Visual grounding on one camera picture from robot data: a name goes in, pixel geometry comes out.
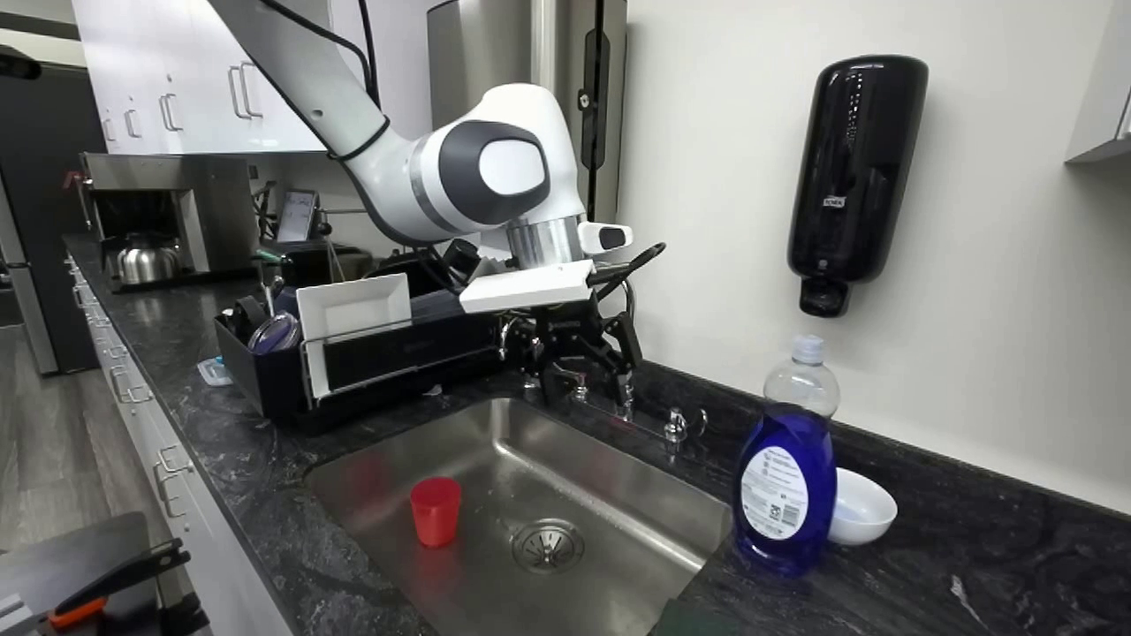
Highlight white bowl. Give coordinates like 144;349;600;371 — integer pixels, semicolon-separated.
824;464;901;547

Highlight blue dish soap bottle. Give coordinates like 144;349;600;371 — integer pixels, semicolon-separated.
732;331;844;580

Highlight white wall cabinet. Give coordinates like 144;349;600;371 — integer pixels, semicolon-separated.
1059;0;1131;169

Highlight small black tablet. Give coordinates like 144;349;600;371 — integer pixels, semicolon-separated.
272;188;325;248

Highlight black orange handled tool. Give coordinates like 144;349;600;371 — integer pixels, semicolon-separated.
40;536;193;634

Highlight black wall soap dispenser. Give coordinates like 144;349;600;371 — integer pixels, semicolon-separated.
785;52;932;322

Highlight stainless steel counter appliance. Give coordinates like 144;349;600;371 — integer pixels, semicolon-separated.
79;149;258;283

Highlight black dish rack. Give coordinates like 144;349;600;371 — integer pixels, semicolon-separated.
211;251;517;430

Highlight stainless steel sink basin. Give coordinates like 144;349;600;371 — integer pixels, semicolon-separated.
298;393;735;636

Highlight white plastic drain tray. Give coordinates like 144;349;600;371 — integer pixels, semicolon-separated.
291;274;417;407

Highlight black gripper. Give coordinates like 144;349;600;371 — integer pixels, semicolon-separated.
533;298;647;393

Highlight metal sink drain strainer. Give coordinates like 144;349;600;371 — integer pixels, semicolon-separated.
510;512;592;578

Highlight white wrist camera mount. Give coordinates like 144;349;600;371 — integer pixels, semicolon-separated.
456;258;600;318

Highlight white cabinet with handles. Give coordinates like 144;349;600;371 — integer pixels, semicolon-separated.
69;0;334;159

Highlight steel kettle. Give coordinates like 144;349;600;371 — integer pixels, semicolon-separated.
107;234;179;294

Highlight stainless steel refrigerator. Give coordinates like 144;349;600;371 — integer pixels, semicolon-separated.
0;45;102;383

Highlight metal drawer handle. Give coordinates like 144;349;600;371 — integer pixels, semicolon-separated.
144;442;200;523

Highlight red plastic cup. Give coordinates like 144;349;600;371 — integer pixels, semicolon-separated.
407;474;468;553

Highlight chrome sink faucet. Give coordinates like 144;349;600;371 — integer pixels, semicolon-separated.
491;313;711;450

